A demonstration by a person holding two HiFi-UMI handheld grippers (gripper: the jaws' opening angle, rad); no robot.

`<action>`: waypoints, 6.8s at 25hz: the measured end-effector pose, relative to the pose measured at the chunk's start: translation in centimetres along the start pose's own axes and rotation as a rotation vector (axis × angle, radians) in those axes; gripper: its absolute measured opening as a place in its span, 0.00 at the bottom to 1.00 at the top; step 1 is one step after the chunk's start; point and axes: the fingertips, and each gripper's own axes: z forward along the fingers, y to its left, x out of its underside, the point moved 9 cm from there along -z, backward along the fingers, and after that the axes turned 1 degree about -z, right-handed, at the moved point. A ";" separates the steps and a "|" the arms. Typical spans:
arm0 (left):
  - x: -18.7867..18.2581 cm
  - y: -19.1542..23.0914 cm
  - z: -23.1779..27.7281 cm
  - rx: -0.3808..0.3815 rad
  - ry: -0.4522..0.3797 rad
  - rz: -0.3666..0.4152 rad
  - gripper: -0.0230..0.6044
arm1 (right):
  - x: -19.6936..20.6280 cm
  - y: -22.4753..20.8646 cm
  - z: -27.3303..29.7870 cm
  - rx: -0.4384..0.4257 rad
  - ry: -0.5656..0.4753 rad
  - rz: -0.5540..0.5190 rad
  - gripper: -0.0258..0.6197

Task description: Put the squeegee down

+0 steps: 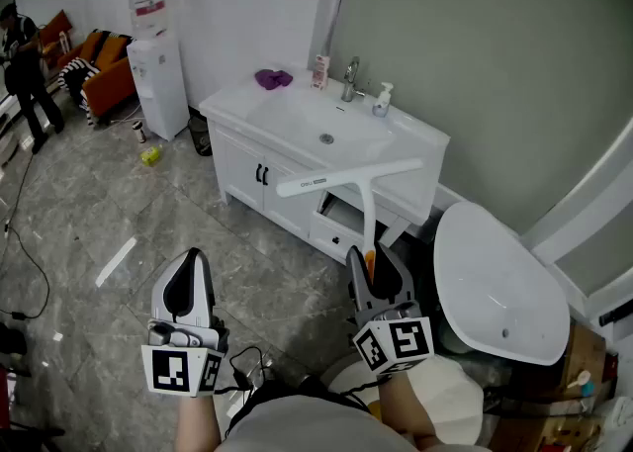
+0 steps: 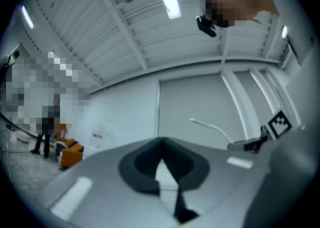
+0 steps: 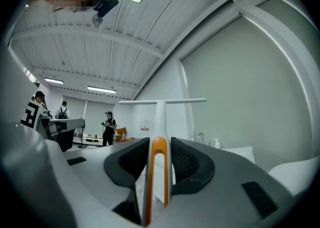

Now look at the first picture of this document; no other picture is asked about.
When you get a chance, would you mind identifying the orange armchair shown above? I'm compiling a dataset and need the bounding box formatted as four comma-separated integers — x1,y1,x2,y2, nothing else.
38,9,73,68

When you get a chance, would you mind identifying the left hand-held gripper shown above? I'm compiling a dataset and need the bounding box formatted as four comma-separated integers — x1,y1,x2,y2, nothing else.
141,247,229,398

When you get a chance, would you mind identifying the orange sofa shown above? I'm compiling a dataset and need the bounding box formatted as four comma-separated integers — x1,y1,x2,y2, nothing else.
56,30,137,119

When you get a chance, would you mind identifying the person's right forearm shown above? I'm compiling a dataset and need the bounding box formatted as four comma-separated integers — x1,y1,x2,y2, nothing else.
378,368,439,447

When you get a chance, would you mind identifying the black floor cable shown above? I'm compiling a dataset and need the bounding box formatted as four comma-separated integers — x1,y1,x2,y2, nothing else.
0,152,51,321

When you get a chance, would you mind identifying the cardboard box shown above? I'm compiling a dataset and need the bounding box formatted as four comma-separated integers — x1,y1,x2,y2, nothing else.
513,323,607,402

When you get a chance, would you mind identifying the black and white striped cushion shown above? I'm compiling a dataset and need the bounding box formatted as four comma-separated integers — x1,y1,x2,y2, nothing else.
57,56,102,128

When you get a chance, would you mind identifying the yellow bottle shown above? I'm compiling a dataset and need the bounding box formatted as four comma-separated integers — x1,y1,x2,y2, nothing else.
139,144,164,167

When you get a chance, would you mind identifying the black mesh wastebasket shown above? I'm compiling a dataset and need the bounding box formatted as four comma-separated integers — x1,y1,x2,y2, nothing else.
187,115,214,157

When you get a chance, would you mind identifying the purple cloth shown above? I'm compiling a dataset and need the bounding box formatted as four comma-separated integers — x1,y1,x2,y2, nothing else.
254,68,294,91

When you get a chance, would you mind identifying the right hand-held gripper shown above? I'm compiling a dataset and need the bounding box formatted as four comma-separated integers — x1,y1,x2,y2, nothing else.
344,240,435,376

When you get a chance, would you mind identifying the person's left forearm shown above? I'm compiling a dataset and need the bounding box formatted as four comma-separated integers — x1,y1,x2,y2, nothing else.
173,393,222,452

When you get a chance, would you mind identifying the chrome faucet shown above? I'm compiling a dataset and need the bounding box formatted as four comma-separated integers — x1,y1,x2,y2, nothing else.
340,56,366,104

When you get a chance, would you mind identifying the loose white ceramic basin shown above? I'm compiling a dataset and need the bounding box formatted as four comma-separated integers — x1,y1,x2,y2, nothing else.
433,201,571,367

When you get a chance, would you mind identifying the white soap pump bottle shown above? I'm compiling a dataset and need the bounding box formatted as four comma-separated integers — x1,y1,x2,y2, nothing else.
371,81,396,119

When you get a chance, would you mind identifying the white squeegee with orange handle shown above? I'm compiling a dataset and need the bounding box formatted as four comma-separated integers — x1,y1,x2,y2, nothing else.
275,157,424,288

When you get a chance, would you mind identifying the white washbasin cabinet table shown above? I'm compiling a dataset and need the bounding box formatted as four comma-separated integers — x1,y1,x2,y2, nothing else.
198,63,451,266

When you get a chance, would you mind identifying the person's light shirt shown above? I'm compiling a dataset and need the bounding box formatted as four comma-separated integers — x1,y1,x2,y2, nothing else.
212,393,496,452

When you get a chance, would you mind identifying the clear water jug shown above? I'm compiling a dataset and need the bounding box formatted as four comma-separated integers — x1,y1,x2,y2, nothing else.
128,0,172,41

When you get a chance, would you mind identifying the pink and white bottle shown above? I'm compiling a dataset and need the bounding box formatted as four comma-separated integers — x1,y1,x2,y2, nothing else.
310,53,331,91

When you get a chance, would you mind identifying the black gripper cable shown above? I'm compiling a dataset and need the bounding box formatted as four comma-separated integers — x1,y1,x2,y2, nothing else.
212,345,271,397

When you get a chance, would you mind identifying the white water dispenser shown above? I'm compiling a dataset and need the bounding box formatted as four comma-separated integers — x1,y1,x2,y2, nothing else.
126,33,191,142

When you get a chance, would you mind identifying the white bag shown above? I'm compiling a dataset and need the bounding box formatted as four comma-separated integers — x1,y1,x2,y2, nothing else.
328,353,485,446

